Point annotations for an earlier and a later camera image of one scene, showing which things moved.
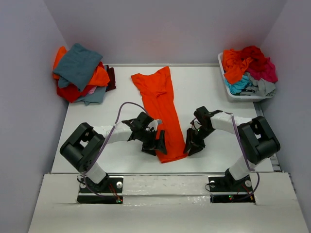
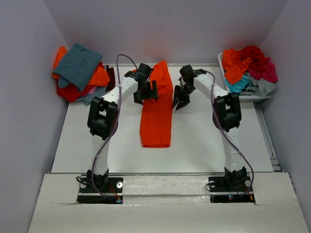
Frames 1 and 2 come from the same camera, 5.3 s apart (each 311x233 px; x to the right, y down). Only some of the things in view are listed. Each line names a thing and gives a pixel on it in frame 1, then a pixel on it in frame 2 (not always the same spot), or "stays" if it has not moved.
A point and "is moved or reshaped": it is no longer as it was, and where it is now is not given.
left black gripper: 159,145 to 138,98
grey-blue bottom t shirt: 97,96 stays
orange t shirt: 156,90 is moved or reshaped
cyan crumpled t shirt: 236,88 stays
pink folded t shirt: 92,91 stays
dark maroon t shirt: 111,85 stays
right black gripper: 197,145 to 182,101
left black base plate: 110,191 stays
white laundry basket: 233,97 stays
